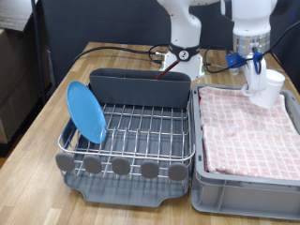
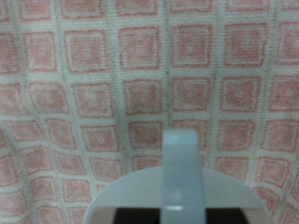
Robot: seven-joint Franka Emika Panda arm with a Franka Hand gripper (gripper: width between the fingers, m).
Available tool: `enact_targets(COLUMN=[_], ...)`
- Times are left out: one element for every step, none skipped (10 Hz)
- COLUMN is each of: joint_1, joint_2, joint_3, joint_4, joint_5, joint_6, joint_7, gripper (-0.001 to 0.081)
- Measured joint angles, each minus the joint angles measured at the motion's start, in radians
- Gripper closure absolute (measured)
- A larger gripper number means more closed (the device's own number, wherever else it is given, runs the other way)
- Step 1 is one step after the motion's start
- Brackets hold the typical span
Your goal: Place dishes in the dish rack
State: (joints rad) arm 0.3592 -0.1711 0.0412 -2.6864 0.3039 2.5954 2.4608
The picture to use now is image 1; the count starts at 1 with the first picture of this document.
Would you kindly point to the wooden shelf board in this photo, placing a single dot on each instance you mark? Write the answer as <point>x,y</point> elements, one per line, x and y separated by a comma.
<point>14,12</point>

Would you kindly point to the white mug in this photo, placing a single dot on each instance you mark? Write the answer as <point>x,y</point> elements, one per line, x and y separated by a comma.
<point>270,93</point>

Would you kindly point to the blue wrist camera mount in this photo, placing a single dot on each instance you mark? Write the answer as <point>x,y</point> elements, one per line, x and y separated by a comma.
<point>234,59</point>

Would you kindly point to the blue plastic plate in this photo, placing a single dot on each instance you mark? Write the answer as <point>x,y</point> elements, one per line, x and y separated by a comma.
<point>86,112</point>

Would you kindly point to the brown wooden spoon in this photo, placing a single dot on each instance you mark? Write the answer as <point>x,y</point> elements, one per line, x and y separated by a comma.
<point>167,69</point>

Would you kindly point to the dark grey cutlery holder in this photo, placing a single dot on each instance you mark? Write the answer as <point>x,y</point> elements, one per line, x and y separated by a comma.
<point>140,90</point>

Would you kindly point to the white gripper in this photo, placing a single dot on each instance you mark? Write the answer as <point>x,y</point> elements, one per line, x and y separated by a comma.
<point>258,79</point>

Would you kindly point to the cardboard box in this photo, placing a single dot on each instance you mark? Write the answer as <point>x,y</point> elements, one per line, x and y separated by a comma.
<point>12,122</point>
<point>22,62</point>

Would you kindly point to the black metal shelf post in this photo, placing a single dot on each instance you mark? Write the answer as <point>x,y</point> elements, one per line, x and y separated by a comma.
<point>38,47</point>

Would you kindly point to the grey drain tray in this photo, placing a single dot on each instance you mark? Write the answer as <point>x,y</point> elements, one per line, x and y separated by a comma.
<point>125,195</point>

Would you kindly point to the grey plastic crate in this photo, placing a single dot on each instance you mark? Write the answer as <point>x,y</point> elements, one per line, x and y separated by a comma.
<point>237,197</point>

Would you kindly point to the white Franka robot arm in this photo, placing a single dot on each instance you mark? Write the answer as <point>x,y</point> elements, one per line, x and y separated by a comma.
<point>250,18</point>

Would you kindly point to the pink checked towel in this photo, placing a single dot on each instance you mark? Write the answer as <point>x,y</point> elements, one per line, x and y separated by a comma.
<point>243,140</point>

